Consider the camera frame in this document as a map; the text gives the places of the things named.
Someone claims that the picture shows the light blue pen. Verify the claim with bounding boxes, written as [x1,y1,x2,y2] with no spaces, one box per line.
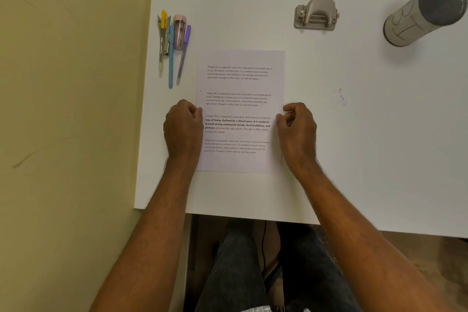
[168,25,175,89]

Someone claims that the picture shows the beige hole punch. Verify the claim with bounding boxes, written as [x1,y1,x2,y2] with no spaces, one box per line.
[293,0,341,32]

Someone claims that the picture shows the black cable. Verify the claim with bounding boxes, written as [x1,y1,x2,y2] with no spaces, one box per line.
[260,220,268,281]

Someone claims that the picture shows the person's left leg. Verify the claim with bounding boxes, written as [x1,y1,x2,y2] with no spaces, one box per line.
[195,227,268,312]

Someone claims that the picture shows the yellow utility knife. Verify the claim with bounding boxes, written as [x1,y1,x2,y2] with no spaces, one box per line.
[157,10,169,75]

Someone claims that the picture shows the beige cylindrical bottle grey lid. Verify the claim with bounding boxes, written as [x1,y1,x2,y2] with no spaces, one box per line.
[383,0,468,48]

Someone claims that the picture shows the person's left hand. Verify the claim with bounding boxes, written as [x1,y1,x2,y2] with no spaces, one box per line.
[163,100,205,161]

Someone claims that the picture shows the purple pen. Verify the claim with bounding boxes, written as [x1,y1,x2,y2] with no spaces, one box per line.
[176,25,192,86]

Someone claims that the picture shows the person's leg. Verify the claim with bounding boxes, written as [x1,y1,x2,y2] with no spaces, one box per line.
[195,227,268,312]
[276,223,363,312]

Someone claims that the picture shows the person's right leg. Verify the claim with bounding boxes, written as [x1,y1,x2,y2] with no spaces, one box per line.
[276,223,363,312]

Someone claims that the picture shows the person's left forearm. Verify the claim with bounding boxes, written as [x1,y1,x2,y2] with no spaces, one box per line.
[89,156,205,312]

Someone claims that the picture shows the grey metal tweezers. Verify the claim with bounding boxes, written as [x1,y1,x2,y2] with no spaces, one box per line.
[165,16,173,57]

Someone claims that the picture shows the person's right hand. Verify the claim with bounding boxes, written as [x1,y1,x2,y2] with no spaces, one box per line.
[276,102,318,170]

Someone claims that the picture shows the white printed paper sheet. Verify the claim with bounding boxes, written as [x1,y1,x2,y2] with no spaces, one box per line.
[195,50,286,174]

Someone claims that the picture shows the person's right forearm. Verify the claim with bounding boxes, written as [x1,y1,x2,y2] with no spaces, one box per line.
[284,156,458,312]

